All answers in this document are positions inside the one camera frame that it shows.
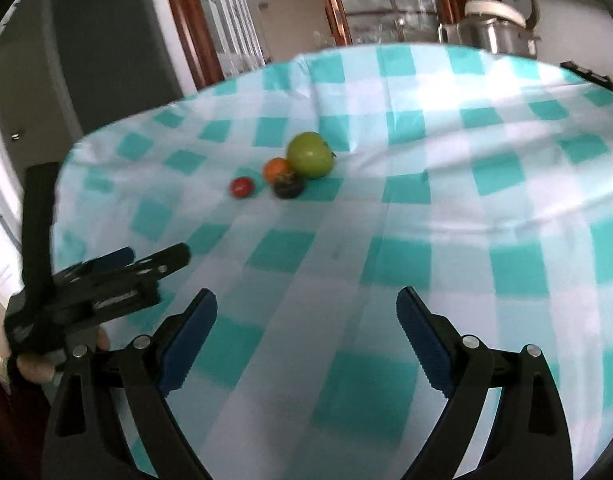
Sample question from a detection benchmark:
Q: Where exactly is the wooden glass cabinet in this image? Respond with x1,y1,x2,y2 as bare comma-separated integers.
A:
159,0,476,92

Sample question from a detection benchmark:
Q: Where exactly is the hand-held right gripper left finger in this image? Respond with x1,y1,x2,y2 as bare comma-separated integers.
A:
41,288,218,480

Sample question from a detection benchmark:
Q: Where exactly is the grey refrigerator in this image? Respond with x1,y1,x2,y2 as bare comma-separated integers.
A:
0,0,185,173

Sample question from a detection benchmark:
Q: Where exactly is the dark wrinkled fruit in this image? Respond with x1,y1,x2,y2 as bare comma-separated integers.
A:
273,172,306,200

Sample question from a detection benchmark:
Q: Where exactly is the small orange tangerine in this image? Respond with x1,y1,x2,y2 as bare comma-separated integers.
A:
263,157,294,184

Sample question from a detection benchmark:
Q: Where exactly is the green apple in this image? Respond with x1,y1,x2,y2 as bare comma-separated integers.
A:
286,131,336,179

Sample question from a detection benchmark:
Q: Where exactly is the black object at table edge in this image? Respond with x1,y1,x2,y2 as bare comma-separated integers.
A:
559,60,613,92

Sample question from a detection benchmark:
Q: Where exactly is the red cherry tomato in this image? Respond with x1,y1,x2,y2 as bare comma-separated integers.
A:
230,176,256,199

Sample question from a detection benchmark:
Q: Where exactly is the person's left hand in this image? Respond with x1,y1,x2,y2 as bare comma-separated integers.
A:
16,327,112,386

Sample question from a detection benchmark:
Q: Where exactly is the steel rice cooker white lid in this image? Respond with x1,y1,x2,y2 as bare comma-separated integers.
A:
438,0,541,59

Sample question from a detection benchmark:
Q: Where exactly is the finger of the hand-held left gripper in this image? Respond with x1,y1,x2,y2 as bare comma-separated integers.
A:
93,246,137,273
131,242,192,279

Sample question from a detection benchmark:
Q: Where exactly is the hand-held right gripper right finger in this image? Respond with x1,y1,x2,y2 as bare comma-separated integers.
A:
395,286,575,480

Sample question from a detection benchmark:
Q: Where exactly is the person's left forearm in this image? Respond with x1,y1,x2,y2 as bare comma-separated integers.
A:
0,360,53,480

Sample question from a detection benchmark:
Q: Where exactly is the teal white checkered tablecloth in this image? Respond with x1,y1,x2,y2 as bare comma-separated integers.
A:
51,44,613,480

